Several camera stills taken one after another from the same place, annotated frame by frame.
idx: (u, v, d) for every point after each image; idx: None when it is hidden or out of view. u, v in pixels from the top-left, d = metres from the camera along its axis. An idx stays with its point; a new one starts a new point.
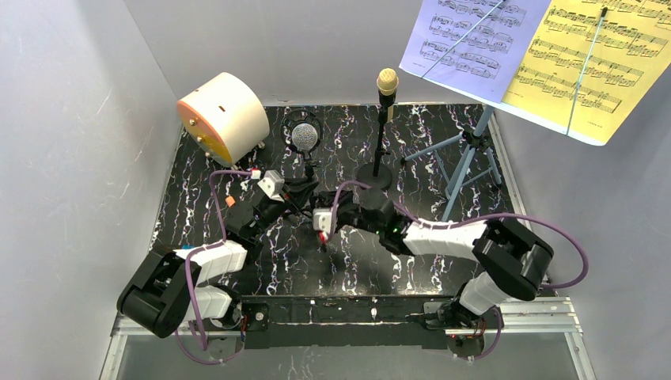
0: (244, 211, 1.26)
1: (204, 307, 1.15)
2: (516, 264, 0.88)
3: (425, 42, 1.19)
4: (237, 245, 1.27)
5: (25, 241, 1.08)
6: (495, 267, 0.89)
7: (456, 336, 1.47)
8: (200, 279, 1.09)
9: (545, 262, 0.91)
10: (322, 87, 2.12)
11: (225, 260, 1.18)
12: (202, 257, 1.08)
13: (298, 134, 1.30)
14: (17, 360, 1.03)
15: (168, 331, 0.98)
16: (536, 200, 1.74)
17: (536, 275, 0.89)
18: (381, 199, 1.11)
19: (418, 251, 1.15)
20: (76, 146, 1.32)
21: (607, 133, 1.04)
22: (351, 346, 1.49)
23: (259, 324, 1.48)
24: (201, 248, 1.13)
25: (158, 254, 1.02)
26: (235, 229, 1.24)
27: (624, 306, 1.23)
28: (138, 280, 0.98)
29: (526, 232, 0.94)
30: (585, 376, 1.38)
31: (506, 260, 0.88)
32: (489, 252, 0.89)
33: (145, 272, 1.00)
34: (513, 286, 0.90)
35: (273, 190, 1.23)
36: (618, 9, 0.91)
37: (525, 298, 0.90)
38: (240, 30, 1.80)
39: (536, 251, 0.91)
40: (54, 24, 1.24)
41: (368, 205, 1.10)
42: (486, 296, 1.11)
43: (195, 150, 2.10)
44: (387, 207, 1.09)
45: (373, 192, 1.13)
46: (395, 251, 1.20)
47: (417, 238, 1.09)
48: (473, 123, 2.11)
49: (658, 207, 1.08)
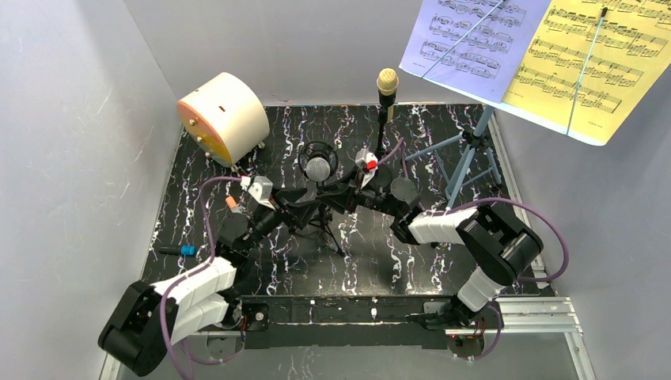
0: (238, 222, 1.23)
1: (195, 324, 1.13)
2: (497, 245, 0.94)
3: (425, 42, 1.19)
4: (225, 264, 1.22)
5: (25, 241, 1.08)
6: (477, 245, 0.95)
7: (456, 336, 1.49)
8: (184, 309, 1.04)
9: (530, 250, 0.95)
10: (322, 87, 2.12)
11: (211, 284, 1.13)
12: (182, 290, 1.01)
13: (316, 168, 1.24)
14: (17, 360, 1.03)
15: (149, 369, 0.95)
16: (536, 200, 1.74)
17: (517, 260, 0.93)
18: (409, 192, 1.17)
19: (422, 241, 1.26)
20: (76, 145, 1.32)
21: (607, 132, 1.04)
22: (351, 346, 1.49)
23: (259, 324, 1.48)
24: (183, 276, 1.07)
25: (135, 292, 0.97)
26: (226, 241, 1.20)
27: (623, 305, 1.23)
28: (116, 320, 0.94)
29: (516, 219, 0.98)
30: (585, 376, 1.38)
31: (487, 239, 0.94)
32: (471, 228, 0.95)
33: (124, 311, 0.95)
34: (491, 266, 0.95)
35: (262, 194, 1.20)
36: (618, 9, 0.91)
37: (505, 279, 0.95)
38: (240, 30, 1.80)
39: (524, 239, 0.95)
40: (53, 23, 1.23)
41: (395, 193, 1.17)
42: (478, 287, 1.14)
43: (195, 150, 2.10)
44: (412, 199, 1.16)
45: (403, 181, 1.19)
46: (403, 238, 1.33)
47: (421, 224, 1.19)
48: (473, 123, 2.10)
49: (658, 207, 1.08)
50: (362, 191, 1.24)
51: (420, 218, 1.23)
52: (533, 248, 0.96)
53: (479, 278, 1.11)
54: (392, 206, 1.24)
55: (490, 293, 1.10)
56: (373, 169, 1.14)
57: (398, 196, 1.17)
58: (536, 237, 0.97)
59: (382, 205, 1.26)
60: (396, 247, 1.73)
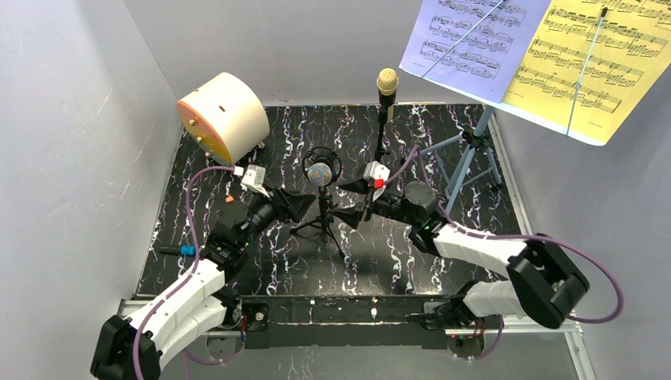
0: (237, 210, 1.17)
1: (191, 336, 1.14)
2: (548, 289, 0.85)
3: (425, 42, 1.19)
4: (213, 268, 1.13)
5: (25, 241, 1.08)
6: (526, 288, 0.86)
7: (456, 336, 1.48)
8: (168, 329, 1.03)
9: (579, 295, 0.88)
10: (322, 87, 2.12)
11: (196, 298, 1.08)
12: (161, 318, 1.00)
13: (315, 172, 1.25)
14: (19, 361, 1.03)
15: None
16: (536, 200, 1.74)
17: (567, 305, 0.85)
18: (425, 196, 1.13)
19: (446, 255, 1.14)
20: (76, 145, 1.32)
21: (607, 133, 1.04)
22: (351, 345, 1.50)
23: (259, 324, 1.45)
24: (161, 299, 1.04)
25: (111, 329, 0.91)
26: (224, 229, 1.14)
27: (623, 305, 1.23)
28: (100, 355, 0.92)
29: (568, 260, 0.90)
30: (585, 376, 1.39)
31: (539, 282, 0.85)
32: (522, 269, 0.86)
33: (104, 348, 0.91)
34: (537, 309, 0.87)
35: (255, 178, 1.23)
36: (618, 9, 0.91)
37: (550, 324, 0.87)
38: (240, 30, 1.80)
39: (573, 281, 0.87)
40: (53, 23, 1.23)
41: (410, 199, 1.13)
42: (494, 304, 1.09)
43: (195, 150, 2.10)
44: (430, 206, 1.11)
45: (418, 185, 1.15)
46: (422, 248, 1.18)
47: (449, 241, 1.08)
48: (473, 123, 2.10)
49: (658, 207, 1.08)
50: (374, 203, 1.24)
51: (450, 232, 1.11)
52: (582, 292, 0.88)
53: (501, 297, 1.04)
54: (407, 210, 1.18)
55: (508, 312, 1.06)
56: (380, 187, 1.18)
57: (414, 200, 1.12)
58: (583, 278, 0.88)
59: (399, 210, 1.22)
60: (396, 247, 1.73)
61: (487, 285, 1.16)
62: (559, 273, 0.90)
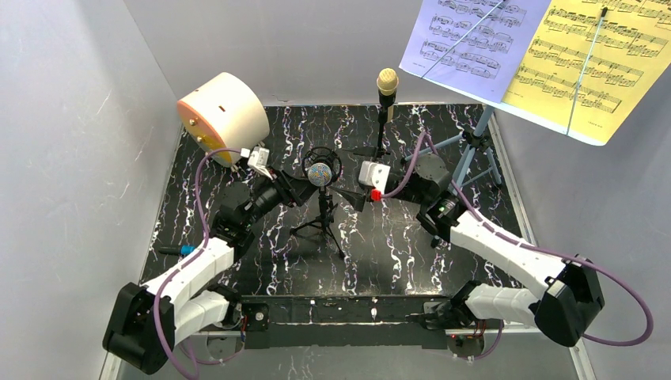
0: (240, 191, 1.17)
1: (198, 323, 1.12)
2: (576, 314, 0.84)
3: (425, 42, 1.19)
4: (222, 244, 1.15)
5: (24, 241, 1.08)
6: (555, 311, 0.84)
7: (456, 336, 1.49)
8: (182, 302, 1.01)
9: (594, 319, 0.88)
10: (322, 87, 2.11)
11: (206, 272, 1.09)
12: (177, 285, 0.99)
13: (314, 172, 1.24)
14: (17, 361, 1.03)
15: (157, 366, 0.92)
16: (536, 200, 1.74)
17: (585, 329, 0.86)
18: (437, 170, 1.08)
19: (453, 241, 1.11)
20: (76, 145, 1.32)
21: (607, 133, 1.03)
22: (351, 346, 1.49)
23: (259, 324, 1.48)
24: (176, 269, 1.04)
25: (128, 295, 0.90)
26: (228, 210, 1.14)
27: (623, 305, 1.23)
28: (115, 325, 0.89)
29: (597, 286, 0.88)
30: (585, 376, 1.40)
31: (570, 309, 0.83)
32: (560, 295, 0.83)
33: (119, 316, 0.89)
34: (555, 328, 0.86)
35: (258, 160, 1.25)
36: (618, 9, 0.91)
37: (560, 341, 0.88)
38: (240, 30, 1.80)
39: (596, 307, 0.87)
40: (53, 23, 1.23)
41: (421, 172, 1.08)
42: (500, 310, 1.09)
43: (195, 150, 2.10)
44: (441, 180, 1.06)
45: (430, 159, 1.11)
46: (432, 229, 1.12)
47: (471, 236, 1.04)
48: (473, 123, 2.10)
49: (658, 206, 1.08)
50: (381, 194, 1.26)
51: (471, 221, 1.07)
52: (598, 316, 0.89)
53: (509, 306, 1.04)
54: (417, 188, 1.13)
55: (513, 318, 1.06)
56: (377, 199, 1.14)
57: (424, 174, 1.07)
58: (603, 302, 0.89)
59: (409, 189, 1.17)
60: (396, 247, 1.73)
61: (493, 290, 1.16)
62: (581, 295, 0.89)
